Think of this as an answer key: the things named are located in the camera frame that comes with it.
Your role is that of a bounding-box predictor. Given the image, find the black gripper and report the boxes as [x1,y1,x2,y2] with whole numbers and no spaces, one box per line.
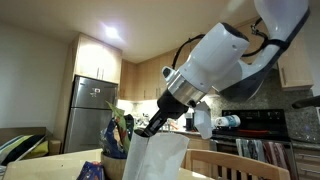
[141,90,190,138]

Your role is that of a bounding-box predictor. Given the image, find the white blue paper towel pack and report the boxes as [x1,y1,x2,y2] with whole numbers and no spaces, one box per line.
[213,114,242,128]

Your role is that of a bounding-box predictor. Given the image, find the grey dish towel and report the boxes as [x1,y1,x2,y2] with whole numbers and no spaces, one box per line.
[235,138,250,158]

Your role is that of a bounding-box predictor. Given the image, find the dark striped dish towel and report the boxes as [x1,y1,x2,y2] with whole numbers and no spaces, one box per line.
[248,139,265,161]

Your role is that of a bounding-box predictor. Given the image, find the red striped dish towel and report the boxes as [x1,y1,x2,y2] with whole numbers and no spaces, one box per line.
[263,141,290,166]

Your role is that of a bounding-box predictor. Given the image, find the dark snack bag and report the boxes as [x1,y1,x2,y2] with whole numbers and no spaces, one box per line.
[124,113,135,134]

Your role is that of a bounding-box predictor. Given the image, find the black coffee maker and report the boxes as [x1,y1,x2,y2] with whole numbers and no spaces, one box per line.
[184,113,196,132]

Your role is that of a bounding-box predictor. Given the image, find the wooden base kitchen cabinets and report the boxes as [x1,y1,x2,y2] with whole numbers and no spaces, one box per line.
[186,133,218,153]

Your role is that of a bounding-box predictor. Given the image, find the large blue snack bag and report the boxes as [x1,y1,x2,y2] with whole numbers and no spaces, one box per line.
[99,116,129,159]

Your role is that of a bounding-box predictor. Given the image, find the wooden bowl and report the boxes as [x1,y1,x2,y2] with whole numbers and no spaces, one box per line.
[100,152,128,180]

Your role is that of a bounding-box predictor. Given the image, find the stainless steel refrigerator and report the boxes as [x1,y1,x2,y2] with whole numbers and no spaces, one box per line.
[63,74,119,154]

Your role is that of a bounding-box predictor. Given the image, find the small blue snack bag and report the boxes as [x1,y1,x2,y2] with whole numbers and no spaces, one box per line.
[76,160,106,180]

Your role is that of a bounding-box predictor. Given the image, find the pale double-door wooden cabinet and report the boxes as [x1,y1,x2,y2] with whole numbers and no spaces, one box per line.
[73,33,123,84]

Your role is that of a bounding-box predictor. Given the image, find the wooden chair back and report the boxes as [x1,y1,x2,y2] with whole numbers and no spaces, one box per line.
[181,148,291,180]

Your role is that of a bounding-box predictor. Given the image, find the black kitchen stove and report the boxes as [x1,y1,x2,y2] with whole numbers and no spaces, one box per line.
[209,108,295,180]

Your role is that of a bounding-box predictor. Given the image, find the round ceiling light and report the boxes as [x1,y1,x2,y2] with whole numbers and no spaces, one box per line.
[103,25,120,40]

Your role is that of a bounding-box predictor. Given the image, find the yellow pillow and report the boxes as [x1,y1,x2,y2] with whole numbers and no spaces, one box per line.
[23,139,50,159]

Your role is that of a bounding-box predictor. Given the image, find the brown sofa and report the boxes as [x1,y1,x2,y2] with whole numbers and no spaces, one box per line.
[0,126,63,158]

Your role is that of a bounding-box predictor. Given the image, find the striped pillow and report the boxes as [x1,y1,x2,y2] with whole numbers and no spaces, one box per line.
[0,134,46,166]

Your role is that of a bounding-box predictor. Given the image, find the wooden drawer cabinet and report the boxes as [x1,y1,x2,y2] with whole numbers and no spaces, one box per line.
[293,146,320,180]

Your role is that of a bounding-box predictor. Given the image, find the wooden wall cabinet row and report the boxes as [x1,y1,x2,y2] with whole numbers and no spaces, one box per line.
[118,48,188,101]

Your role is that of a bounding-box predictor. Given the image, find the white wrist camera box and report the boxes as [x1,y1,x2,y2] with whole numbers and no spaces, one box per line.
[193,100,213,140]

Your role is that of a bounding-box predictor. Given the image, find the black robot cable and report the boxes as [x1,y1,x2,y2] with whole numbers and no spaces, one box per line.
[171,16,291,69]

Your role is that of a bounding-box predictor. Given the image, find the single-door wooden wall cabinet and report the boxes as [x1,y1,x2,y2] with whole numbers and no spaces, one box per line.
[276,29,314,92]

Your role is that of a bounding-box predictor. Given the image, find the black mount bar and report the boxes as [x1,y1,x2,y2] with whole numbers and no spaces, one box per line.
[291,94,320,109]

